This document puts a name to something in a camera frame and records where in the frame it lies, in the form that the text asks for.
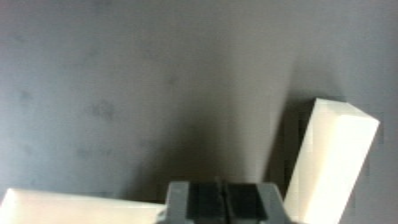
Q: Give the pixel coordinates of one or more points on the white door panel with knob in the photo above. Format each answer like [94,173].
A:
[334,148]

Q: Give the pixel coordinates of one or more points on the white cabinet body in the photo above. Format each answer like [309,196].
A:
[34,207]

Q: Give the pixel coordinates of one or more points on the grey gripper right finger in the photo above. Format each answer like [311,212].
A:
[254,204]

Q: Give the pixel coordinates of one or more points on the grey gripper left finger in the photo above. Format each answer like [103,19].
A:
[194,206]

